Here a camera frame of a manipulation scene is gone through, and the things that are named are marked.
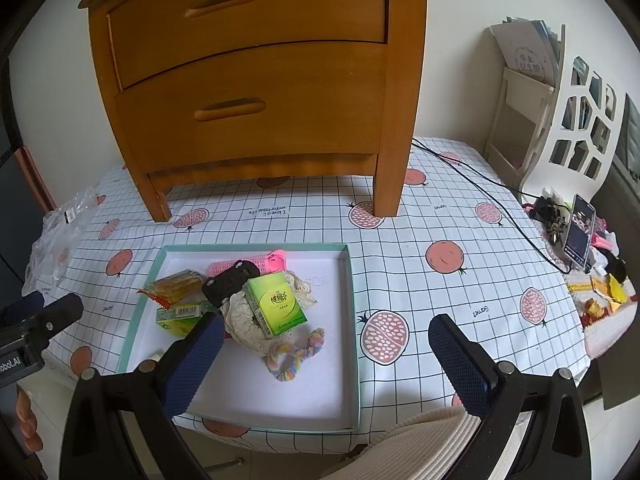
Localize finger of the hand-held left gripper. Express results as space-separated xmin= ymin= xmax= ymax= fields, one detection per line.
xmin=0 ymin=290 xmax=47 ymax=328
xmin=17 ymin=292 xmax=85 ymax=361

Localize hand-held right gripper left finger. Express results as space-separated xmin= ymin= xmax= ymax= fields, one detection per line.
xmin=60 ymin=312 xmax=226 ymax=480

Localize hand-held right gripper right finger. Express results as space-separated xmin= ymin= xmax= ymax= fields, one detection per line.
xmin=427 ymin=313 xmax=601 ymax=480

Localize small green carton box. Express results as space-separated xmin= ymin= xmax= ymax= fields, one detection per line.
xmin=155 ymin=301 xmax=218 ymax=337

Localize cream crochet cloth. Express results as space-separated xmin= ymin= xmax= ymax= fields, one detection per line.
xmin=221 ymin=270 xmax=319 ymax=357

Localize brown cracker snack packet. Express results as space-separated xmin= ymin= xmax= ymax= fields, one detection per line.
xmin=138 ymin=269 xmax=208 ymax=307

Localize pastel braided rope toy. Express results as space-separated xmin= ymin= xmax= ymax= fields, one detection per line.
xmin=264 ymin=327 xmax=326 ymax=382

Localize pink hair roller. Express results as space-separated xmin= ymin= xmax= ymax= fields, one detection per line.
xmin=207 ymin=255 xmax=271 ymax=277

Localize white tray with teal rim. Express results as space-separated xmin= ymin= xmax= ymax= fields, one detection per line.
xmin=116 ymin=243 xmax=361 ymax=433

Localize bright pink clip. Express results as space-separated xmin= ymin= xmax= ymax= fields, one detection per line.
xmin=264 ymin=249 xmax=287 ymax=276

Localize wooden drawer with deep front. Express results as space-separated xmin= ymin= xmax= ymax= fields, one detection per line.
xmin=114 ymin=40 xmax=389 ymax=173

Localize person's left hand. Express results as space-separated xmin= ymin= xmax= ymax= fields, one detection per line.
xmin=12 ymin=387 xmax=46 ymax=453

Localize clear plastic bag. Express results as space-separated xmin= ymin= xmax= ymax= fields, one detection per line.
xmin=25 ymin=185 xmax=101 ymax=296

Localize pink mat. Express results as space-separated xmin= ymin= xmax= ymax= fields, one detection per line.
xmin=580 ymin=305 xmax=640 ymax=361

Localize yellow snack packets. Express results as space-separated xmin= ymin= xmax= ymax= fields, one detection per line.
xmin=567 ymin=270 xmax=640 ymax=321

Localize dark hair accessory pile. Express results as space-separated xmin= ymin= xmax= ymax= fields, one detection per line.
xmin=522 ymin=187 xmax=573 ymax=246

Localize smartphone on stand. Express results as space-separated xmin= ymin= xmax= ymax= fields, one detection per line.
xmin=562 ymin=194 xmax=597 ymax=268

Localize white plastic basket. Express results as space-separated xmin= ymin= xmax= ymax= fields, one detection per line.
xmin=520 ymin=55 xmax=628 ymax=206

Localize wooden nightstand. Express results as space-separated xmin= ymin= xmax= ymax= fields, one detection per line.
xmin=77 ymin=0 xmax=428 ymax=223

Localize white wooden rack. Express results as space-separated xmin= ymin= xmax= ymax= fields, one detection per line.
xmin=484 ymin=22 xmax=568 ymax=188

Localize stack of paper booklets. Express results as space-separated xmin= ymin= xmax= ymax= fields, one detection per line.
xmin=490 ymin=17 xmax=561 ymax=88

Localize wooden drawer with shallow front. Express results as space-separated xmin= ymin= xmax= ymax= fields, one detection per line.
xmin=106 ymin=0 xmax=390 ymax=92

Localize red-brown door frame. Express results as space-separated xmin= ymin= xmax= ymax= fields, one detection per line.
xmin=14 ymin=147 xmax=57 ymax=213

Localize black cable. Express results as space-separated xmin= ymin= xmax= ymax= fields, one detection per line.
xmin=413 ymin=136 xmax=543 ymax=198
xmin=411 ymin=139 xmax=576 ymax=275

